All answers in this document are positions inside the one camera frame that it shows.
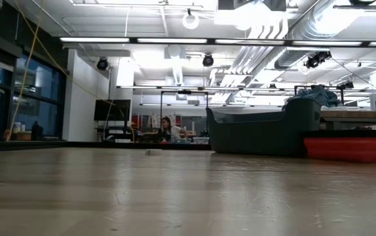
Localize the person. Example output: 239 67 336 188
157 116 189 144

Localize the dark green plastic bin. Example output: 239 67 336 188
206 98 322 157

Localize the black monitor on stand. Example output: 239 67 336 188
93 99 132 122

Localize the long ceiling light strip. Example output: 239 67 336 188
59 36 376 47

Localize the blue cloth pile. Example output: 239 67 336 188
284 85 341 109

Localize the black bottle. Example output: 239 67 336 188
30 120 44 142

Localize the red basin with black rim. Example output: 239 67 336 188
302 130 376 164

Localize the orange container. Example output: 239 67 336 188
3 130 32 142

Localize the wooden workbench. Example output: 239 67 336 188
318 110 376 131

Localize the black metal frame stand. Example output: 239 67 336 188
159 90 210 142

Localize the white ring lamp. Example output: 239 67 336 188
181 9 200 30

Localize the black ceiling camera cluster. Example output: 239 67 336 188
304 50 333 69

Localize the silver ventilation duct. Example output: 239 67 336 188
274 0 372 71

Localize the black table edge rail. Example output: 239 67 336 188
0 140 212 152

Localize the hanging yellow cable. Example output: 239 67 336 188
6 19 41 142

